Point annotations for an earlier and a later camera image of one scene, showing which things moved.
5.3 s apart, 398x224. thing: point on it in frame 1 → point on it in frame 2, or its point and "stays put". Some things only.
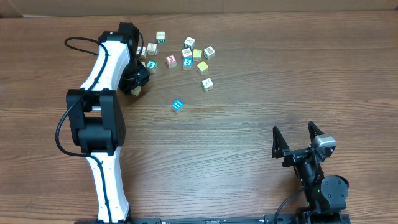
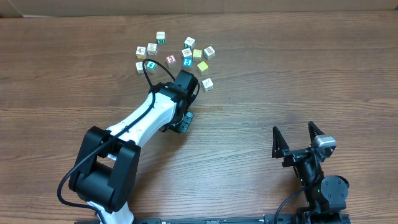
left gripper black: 137,79 → 185,122
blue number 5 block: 187,63 stays put
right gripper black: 298,153 stays put
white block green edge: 207,84 stays put
